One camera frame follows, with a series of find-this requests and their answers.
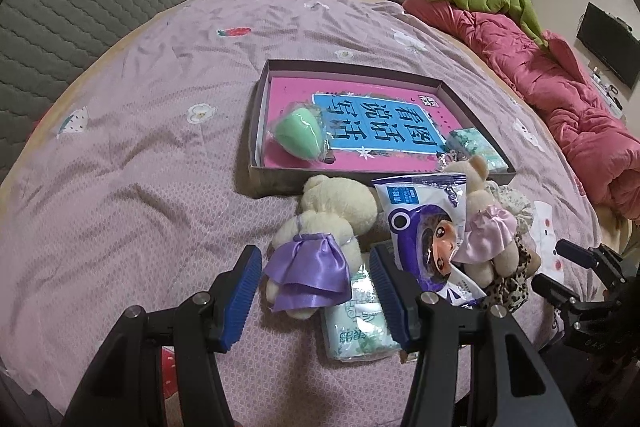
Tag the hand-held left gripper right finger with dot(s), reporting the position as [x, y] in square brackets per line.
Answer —
[391, 302]

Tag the pink and blue book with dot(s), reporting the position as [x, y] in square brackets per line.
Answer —
[380, 127]

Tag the pink quilt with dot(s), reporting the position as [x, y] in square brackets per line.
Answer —
[550, 97]

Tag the plush bear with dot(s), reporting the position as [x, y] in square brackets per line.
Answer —
[320, 252]
[492, 227]

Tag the green sponge in clear bag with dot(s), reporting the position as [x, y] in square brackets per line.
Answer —
[297, 134]

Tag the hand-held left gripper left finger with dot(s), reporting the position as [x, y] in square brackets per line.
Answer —
[244, 294]

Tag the black television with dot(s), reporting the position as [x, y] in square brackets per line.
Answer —
[607, 42]

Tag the white floral scrunchie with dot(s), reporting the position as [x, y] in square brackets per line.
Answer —
[515, 204]

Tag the teal tissue pack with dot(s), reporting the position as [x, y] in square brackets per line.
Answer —
[475, 147]

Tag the purple printed bed sheet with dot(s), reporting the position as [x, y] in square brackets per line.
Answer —
[150, 157]

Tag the green tissue pack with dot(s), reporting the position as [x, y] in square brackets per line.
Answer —
[357, 327]

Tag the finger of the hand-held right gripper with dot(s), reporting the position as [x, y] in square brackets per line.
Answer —
[550, 289]
[575, 253]

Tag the leopard print scrunchie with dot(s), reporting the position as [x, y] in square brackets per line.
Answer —
[515, 282]

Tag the blue doll face packet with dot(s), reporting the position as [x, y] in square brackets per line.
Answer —
[430, 232]

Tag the shallow brown cardboard box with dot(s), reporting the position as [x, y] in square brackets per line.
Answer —
[272, 179]

